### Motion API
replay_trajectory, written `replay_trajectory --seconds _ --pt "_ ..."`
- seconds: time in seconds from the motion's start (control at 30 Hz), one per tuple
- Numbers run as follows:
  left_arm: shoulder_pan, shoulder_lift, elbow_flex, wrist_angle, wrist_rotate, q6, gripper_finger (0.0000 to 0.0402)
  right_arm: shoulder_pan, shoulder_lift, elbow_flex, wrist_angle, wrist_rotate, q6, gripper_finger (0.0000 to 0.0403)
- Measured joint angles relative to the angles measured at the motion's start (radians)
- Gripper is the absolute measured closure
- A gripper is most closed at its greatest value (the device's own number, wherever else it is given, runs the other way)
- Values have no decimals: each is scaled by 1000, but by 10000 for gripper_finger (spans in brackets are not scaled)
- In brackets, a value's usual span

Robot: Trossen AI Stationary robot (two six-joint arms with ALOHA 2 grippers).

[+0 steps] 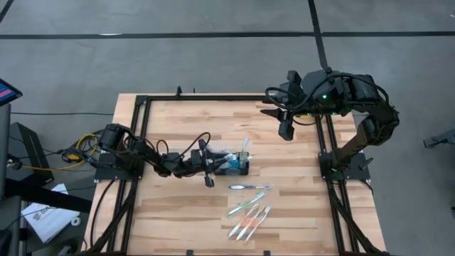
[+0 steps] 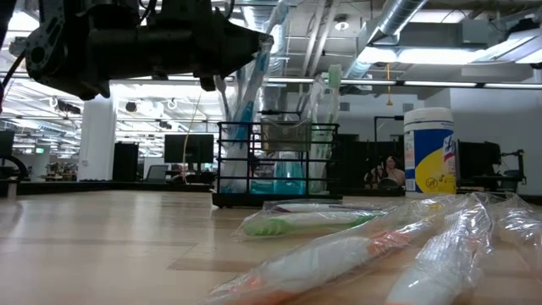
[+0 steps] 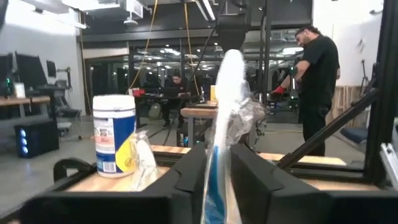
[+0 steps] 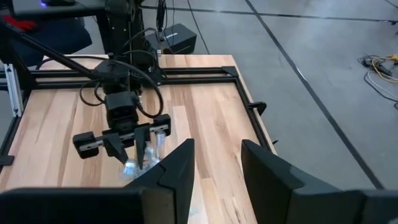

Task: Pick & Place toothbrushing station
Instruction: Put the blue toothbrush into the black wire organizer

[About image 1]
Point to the small black frame hook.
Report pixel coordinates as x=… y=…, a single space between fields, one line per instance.
x=178 y=93

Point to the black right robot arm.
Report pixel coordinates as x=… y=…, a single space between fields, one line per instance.
x=377 y=124

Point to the white tape roll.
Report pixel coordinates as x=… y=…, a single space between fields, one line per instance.
x=72 y=221

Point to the black equipment stand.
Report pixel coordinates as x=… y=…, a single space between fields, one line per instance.
x=30 y=167

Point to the black table clamp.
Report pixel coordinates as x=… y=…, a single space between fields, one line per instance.
x=190 y=253
x=266 y=253

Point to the blue-lit monitor screen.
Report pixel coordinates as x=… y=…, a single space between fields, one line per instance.
x=9 y=93

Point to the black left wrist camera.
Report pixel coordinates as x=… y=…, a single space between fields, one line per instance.
x=196 y=156

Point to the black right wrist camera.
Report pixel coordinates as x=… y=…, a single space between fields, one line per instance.
x=294 y=77

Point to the grey stand foot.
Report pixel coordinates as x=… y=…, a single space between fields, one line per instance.
x=440 y=140

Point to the orange toothbrush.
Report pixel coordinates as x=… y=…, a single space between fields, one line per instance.
x=258 y=224
x=242 y=221
x=251 y=223

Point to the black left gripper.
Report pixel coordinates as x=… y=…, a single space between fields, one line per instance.
x=208 y=167

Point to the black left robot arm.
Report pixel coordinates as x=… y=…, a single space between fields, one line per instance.
x=145 y=153

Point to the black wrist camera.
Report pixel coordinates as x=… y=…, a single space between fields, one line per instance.
x=196 y=156
x=294 y=77

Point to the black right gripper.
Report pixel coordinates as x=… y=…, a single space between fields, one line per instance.
x=288 y=129

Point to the black aluminium extrusion frame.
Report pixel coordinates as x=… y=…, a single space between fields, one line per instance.
x=231 y=97

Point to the white paper booklet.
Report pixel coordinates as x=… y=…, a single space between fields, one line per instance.
x=49 y=220

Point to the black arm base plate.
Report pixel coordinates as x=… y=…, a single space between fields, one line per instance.
x=360 y=174
x=106 y=175

